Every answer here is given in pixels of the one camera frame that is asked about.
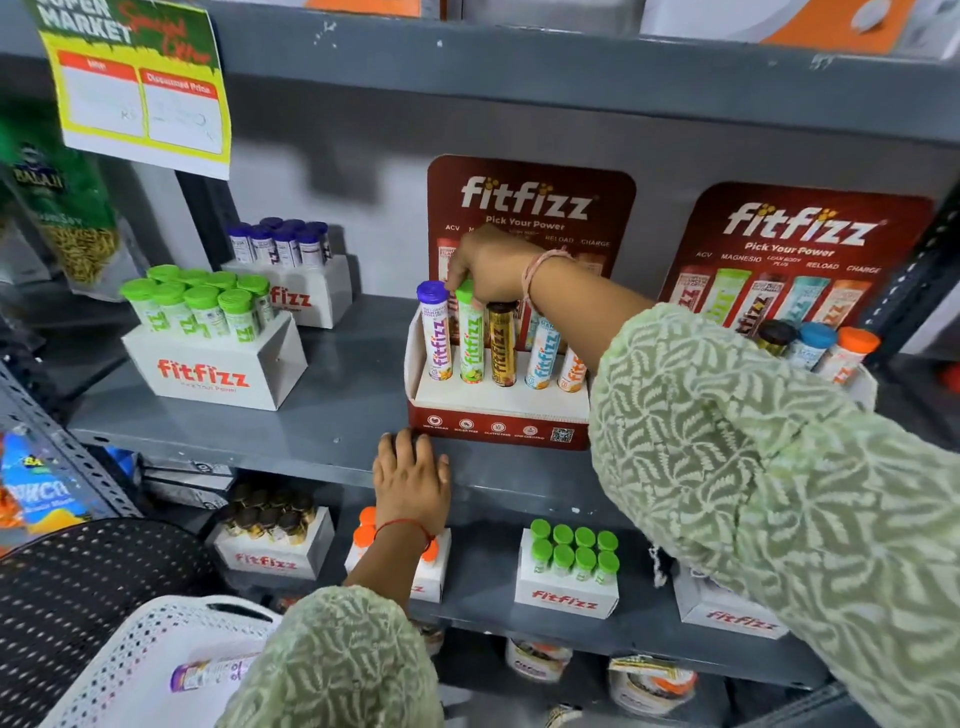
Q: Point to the person's right hand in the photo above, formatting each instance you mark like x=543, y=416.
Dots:
x=499, y=262

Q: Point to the person's left hand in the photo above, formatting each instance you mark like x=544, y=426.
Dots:
x=411, y=487

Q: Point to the person's left little finger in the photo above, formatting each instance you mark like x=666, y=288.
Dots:
x=382, y=459

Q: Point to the person's right fingers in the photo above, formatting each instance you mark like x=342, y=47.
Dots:
x=461, y=271

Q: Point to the person's left middle finger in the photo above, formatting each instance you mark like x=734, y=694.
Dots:
x=420, y=451

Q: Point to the green-capped striped tube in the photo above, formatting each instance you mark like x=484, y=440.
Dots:
x=471, y=345

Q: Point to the person's right forearm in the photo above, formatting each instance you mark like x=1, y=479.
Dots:
x=750, y=465

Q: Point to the person's left forearm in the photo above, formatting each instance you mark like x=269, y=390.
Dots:
x=352, y=652

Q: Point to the orange-capped tube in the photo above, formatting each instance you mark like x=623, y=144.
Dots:
x=364, y=536
x=847, y=352
x=367, y=516
x=430, y=551

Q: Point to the purple-capped white tube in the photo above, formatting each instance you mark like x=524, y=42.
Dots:
x=214, y=673
x=435, y=330

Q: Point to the red and white display stand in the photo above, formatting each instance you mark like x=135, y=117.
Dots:
x=795, y=225
x=495, y=421

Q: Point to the black and gold tube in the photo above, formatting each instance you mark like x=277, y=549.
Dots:
x=502, y=345

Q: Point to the grey metal shelf rack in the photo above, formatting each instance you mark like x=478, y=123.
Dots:
x=360, y=375

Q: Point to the blue and white tube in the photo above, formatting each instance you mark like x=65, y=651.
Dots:
x=543, y=356

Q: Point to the group of black-capped tubes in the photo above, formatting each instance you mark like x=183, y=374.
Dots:
x=266, y=514

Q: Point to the white display box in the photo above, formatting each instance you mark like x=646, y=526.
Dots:
x=431, y=581
x=270, y=561
x=210, y=371
x=315, y=296
x=727, y=616
x=562, y=598

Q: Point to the orange and white tube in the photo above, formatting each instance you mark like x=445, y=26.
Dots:
x=571, y=371

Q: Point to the group of blue-capped tubes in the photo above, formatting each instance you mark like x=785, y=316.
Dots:
x=285, y=241

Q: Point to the group of green-capped tubes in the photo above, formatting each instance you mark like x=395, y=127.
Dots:
x=202, y=300
x=574, y=551

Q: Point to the black packets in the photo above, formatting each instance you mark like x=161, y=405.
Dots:
x=187, y=480

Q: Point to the white jar with orange label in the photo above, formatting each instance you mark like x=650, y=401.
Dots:
x=651, y=686
x=536, y=660

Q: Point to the black-capped tube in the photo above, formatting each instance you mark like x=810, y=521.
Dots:
x=775, y=336

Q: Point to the white plastic basket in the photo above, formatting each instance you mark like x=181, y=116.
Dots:
x=127, y=660

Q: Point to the black perforated basket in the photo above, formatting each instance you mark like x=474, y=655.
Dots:
x=82, y=592

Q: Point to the blue snack packet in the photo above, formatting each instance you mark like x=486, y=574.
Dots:
x=37, y=495

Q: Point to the blue-capped tube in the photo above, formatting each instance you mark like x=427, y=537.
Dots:
x=811, y=343

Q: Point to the yellow and green price sign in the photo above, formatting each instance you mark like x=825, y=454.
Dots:
x=142, y=97

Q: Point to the green snack packet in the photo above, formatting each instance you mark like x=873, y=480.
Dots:
x=60, y=202

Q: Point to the orange and white box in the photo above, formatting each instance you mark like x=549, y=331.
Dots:
x=810, y=22

